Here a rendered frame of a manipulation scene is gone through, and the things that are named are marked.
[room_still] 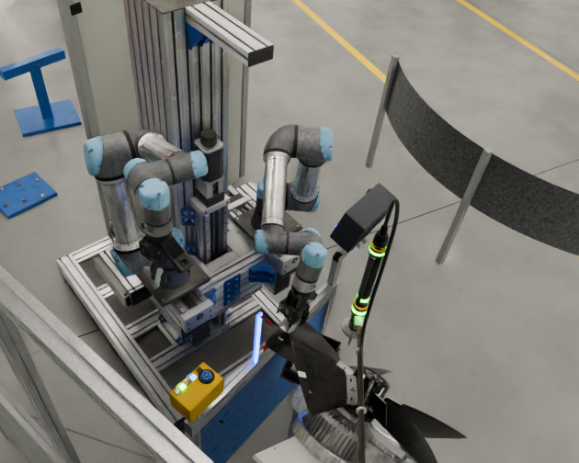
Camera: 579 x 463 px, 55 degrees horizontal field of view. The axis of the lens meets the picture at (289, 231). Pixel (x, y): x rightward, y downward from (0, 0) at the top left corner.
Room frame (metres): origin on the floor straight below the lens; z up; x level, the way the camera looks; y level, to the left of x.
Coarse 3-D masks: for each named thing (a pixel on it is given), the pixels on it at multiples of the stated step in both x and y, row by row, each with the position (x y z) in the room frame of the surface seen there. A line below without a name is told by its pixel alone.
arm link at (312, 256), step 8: (304, 248) 1.14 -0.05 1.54; (312, 248) 1.14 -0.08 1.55; (320, 248) 1.15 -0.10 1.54; (304, 256) 1.12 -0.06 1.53; (312, 256) 1.11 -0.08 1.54; (320, 256) 1.11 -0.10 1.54; (304, 264) 1.11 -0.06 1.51; (312, 264) 1.10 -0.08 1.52; (320, 264) 1.11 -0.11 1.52; (296, 272) 1.11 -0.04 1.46; (304, 272) 1.09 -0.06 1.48; (312, 272) 1.09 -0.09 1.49; (320, 272) 1.11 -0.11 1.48; (304, 280) 1.08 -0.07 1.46; (312, 280) 1.09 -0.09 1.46
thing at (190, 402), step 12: (192, 372) 0.93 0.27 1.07; (180, 384) 0.88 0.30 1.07; (192, 384) 0.89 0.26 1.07; (204, 384) 0.90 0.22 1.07; (216, 384) 0.90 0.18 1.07; (180, 396) 0.84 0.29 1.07; (192, 396) 0.85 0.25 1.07; (204, 396) 0.85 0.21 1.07; (216, 396) 0.89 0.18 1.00; (180, 408) 0.82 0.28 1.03; (192, 408) 0.81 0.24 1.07; (204, 408) 0.85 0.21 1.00; (192, 420) 0.80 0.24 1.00
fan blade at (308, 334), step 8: (280, 328) 1.08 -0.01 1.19; (304, 328) 1.11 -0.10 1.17; (312, 328) 1.12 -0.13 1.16; (272, 336) 1.03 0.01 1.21; (288, 336) 1.05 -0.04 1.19; (296, 336) 1.05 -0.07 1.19; (304, 336) 1.06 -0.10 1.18; (312, 336) 1.07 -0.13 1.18; (320, 336) 1.08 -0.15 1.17; (272, 344) 1.00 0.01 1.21; (280, 344) 1.00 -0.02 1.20; (288, 344) 1.01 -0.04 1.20; (304, 344) 1.02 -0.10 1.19; (312, 344) 1.03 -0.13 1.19; (320, 344) 1.04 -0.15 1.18; (328, 344) 1.04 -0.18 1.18; (280, 352) 0.97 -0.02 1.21; (288, 352) 0.98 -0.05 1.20; (320, 352) 1.00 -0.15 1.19; (328, 352) 1.01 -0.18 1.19; (336, 360) 0.98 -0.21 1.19
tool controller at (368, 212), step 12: (372, 192) 1.77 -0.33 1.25; (384, 192) 1.79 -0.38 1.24; (360, 204) 1.69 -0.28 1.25; (372, 204) 1.71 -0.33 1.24; (384, 204) 1.73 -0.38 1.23; (348, 216) 1.61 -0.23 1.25; (360, 216) 1.63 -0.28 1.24; (372, 216) 1.65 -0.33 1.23; (384, 216) 1.76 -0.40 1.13; (336, 228) 1.64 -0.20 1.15; (348, 228) 1.61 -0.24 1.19; (360, 228) 1.58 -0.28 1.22; (372, 228) 1.67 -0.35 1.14; (336, 240) 1.63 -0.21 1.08; (348, 240) 1.60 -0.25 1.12; (360, 240) 1.61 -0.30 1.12; (348, 252) 1.60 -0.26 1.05
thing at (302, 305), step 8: (288, 296) 1.07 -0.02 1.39; (296, 296) 1.06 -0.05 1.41; (304, 296) 1.07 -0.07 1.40; (280, 304) 1.07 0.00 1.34; (288, 304) 1.06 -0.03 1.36; (296, 304) 1.06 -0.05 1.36; (304, 304) 1.08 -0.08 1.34; (288, 312) 1.06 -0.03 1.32; (296, 312) 1.03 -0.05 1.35; (304, 312) 1.07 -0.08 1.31; (288, 320) 1.03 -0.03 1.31; (296, 320) 1.04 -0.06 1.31
